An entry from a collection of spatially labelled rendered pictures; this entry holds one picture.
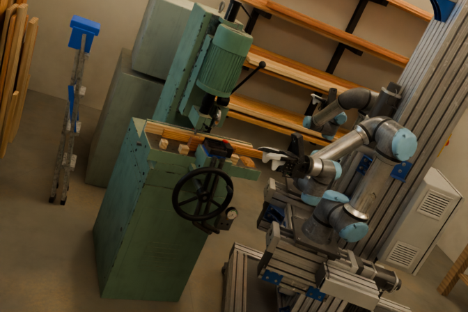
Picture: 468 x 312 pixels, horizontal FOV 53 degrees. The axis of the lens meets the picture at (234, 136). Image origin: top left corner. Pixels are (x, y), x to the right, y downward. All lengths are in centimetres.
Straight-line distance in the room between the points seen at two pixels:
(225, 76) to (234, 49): 13
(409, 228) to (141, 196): 129
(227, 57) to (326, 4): 285
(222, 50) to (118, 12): 249
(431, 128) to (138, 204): 140
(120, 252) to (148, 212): 27
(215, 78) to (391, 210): 106
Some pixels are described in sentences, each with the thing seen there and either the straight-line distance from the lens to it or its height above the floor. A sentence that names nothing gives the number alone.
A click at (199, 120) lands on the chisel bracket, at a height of 105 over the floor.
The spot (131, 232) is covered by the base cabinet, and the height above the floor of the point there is 43.
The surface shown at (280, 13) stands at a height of 154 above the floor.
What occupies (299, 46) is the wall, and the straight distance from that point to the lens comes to 489.
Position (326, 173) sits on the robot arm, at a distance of 180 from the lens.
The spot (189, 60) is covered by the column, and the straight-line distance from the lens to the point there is 239.
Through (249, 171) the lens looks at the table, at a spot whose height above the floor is 89.
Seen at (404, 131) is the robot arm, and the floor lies 146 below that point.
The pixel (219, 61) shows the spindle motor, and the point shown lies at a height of 136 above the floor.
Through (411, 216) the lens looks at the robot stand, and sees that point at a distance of 240.
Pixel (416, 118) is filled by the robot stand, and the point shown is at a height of 148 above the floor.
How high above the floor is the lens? 178
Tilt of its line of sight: 19 degrees down
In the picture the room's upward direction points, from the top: 24 degrees clockwise
